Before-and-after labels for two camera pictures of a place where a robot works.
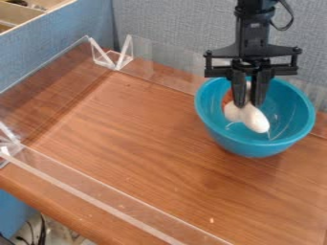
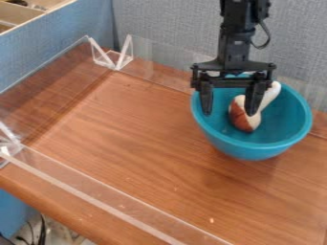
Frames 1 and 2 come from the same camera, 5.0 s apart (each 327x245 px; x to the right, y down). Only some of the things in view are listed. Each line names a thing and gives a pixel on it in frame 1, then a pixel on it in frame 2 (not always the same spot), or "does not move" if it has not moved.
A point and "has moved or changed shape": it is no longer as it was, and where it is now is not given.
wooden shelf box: [18, 11] does not move
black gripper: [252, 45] → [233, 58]
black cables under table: [41, 237] does not move
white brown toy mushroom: [249, 114] has moved or changed shape
